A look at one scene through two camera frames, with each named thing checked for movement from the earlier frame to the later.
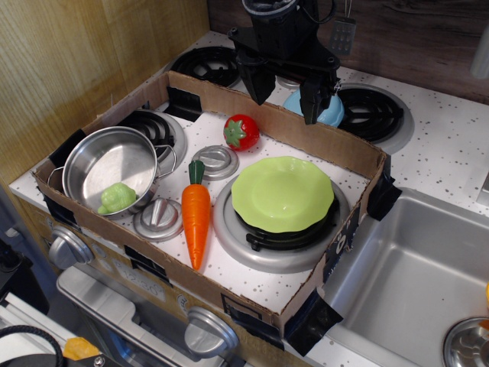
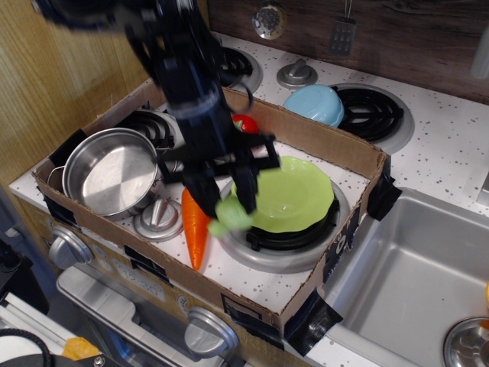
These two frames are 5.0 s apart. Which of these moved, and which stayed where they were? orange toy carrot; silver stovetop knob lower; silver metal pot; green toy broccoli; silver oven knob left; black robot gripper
Moved: black robot gripper; green toy broccoli
Stayed: silver stovetop knob lower; silver oven knob left; silver metal pot; orange toy carrot
